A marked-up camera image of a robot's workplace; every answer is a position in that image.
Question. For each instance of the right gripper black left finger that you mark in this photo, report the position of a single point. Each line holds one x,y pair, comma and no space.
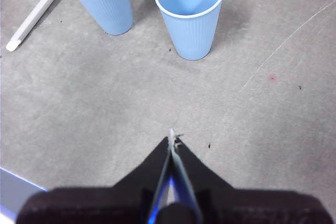
105,205

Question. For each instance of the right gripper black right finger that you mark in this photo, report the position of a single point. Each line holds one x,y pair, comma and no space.
249,208

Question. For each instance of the blue ribbed plastic cup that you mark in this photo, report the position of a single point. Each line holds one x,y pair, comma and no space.
191,35
107,9

